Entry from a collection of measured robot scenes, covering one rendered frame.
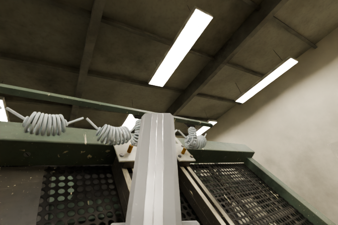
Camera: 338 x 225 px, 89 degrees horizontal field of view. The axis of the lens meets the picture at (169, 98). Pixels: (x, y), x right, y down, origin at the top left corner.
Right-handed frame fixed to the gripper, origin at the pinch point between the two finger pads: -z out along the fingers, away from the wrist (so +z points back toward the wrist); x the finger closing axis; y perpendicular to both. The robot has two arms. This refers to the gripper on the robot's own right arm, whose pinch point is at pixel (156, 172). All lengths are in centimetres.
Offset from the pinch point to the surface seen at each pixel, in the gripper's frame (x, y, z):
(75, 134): 33, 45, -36
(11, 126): 48, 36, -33
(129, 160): 12, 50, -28
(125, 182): 12, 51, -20
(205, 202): -15, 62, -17
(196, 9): -44, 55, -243
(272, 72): -241, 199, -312
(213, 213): -17, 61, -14
